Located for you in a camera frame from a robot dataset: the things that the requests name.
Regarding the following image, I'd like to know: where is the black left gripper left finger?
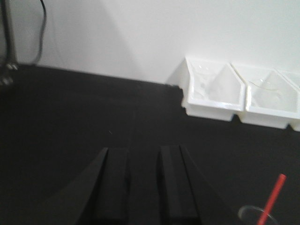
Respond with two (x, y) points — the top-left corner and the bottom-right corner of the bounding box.
(32, 148), (129, 225)

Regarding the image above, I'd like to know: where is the middle white plastic bin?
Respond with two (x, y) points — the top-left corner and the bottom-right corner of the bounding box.
(231, 63), (297, 129)

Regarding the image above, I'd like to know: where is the left white plastic bin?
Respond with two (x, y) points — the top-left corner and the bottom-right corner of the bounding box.
(179, 57), (246, 121)

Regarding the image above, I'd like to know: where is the metal stand pole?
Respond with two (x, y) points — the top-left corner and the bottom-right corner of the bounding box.
(0, 0), (18, 90)

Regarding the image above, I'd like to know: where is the red plastic spoon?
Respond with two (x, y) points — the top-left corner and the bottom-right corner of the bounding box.
(256, 173), (286, 225)

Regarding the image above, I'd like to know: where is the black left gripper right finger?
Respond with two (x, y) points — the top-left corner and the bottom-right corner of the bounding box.
(157, 145), (237, 225)

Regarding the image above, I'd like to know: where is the short clear glass beaker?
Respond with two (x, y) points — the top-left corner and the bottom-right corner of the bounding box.
(248, 78), (278, 94)

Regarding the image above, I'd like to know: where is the right white plastic bin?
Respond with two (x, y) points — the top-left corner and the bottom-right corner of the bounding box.
(278, 70), (300, 132)

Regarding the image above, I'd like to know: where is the black hanging cable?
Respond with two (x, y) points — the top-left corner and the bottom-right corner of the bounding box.
(31, 0), (47, 66)

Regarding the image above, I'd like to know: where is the white plastic bin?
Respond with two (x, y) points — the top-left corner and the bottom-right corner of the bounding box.
(231, 63), (297, 129)
(278, 70), (300, 132)
(179, 57), (246, 121)

